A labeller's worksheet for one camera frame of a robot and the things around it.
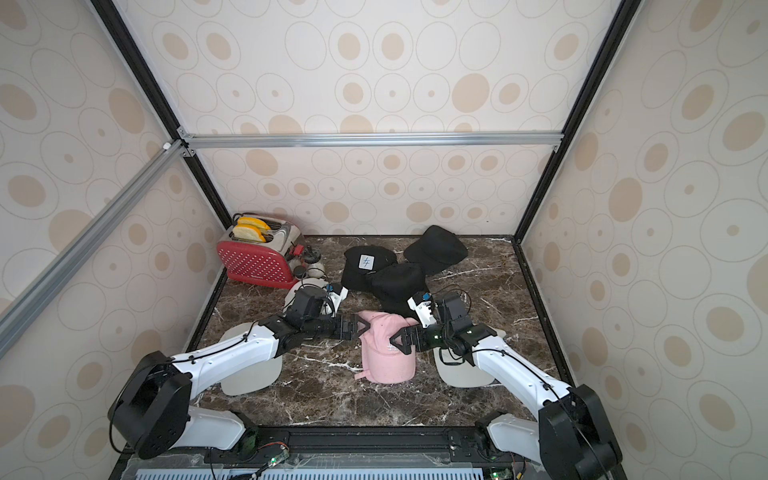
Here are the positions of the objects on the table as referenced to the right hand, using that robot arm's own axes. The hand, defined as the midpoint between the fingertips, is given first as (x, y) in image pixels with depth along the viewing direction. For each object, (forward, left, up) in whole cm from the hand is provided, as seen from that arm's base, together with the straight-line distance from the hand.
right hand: (402, 341), depth 81 cm
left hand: (+3, +11, +2) cm, 11 cm away
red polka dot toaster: (+22, +45, +5) cm, 51 cm away
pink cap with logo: (-4, +5, -4) cm, 8 cm away
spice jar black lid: (+24, +36, -1) cm, 43 cm away
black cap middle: (+22, +2, -4) cm, 22 cm away
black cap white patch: (+32, +16, -4) cm, 36 cm away
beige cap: (+19, +35, -2) cm, 40 cm away
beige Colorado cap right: (-3, -15, -10) cm, 18 cm away
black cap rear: (+39, -11, -5) cm, 41 cm away
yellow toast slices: (+30, +49, +12) cm, 59 cm away
